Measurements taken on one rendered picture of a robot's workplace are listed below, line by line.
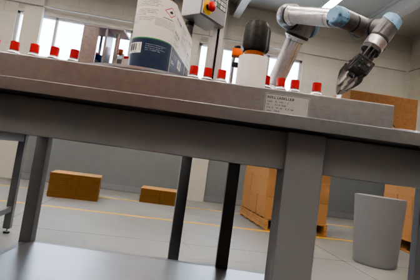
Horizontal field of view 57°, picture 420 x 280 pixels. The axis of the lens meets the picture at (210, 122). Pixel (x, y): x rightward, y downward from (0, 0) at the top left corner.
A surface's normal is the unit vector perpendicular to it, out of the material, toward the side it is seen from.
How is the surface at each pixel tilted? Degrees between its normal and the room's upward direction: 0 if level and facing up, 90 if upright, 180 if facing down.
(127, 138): 90
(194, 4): 90
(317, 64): 90
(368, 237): 94
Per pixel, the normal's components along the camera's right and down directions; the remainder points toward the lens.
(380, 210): -0.34, -0.07
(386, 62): 0.15, -0.07
